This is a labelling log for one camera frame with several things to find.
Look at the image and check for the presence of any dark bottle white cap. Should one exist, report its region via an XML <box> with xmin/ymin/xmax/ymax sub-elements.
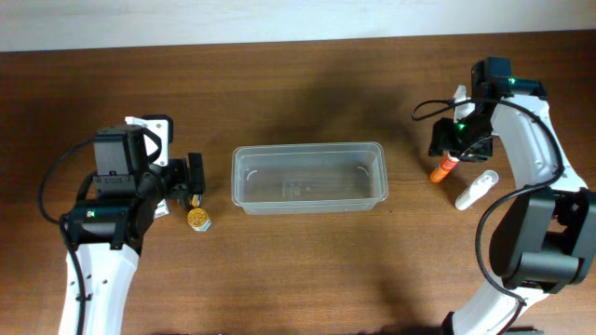
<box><xmin>189</xmin><ymin>194</ymin><xmax>202</xmax><ymax>208</ymax></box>

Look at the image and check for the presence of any orange tube white cap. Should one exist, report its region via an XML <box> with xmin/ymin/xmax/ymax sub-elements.
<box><xmin>429</xmin><ymin>154</ymin><xmax>459</xmax><ymax>183</ymax></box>

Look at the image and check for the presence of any white spray bottle clear cap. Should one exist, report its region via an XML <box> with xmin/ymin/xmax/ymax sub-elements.
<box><xmin>454</xmin><ymin>170</ymin><xmax>499</xmax><ymax>210</ymax></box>

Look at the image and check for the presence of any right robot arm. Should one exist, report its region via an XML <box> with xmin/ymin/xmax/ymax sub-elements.
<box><xmin>428</xmin><ymin>57</ymin><xmax>595</xmax><ymax>334</ymax></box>

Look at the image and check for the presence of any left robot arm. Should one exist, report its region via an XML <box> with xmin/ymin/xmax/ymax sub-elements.
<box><xmin>59</xmin><ymin>125</ymin><xmax>205</xmax><ymax>334</ymax></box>

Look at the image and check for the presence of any clear plastic container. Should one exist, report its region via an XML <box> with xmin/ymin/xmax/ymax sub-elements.
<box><xmin>231</xmin><ymin>141</ymin><xmax>388</xmax><ymax>215</ymax></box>

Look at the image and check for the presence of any small jar gold lid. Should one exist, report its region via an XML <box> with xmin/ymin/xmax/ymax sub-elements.
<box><xmin>187</xmin><ymin>208</ymin><xmax>211</xmax><ymax>232</ymax></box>

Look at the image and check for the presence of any white Panadol box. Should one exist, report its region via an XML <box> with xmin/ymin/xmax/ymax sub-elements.
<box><xmin>154</xmin><ymin>200</ymin><xmax>169</xmax><ymax>219</ymax></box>

